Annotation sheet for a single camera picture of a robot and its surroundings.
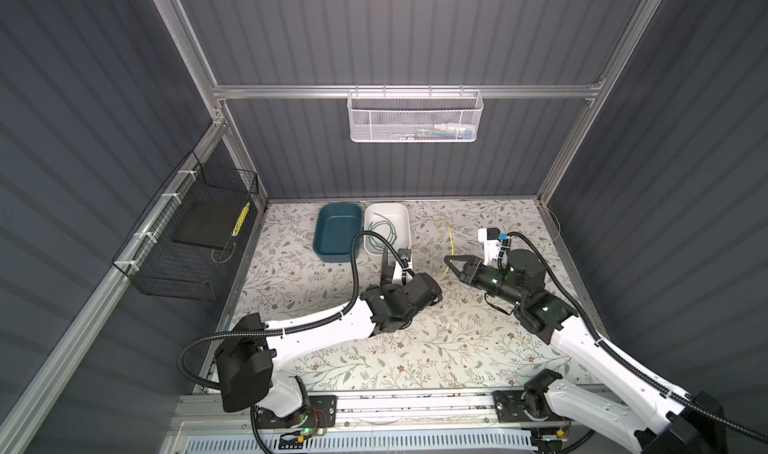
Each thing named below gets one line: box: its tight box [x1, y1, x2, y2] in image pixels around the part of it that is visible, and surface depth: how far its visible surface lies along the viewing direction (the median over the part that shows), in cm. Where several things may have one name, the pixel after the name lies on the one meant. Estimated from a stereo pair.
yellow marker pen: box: [231, 201, 251, 237], surface depth 80 cm
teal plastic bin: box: [313, 202, 363, 263], surface depth 111 cm
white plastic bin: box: [364, 202, 411, 255], surface depth 114 cm
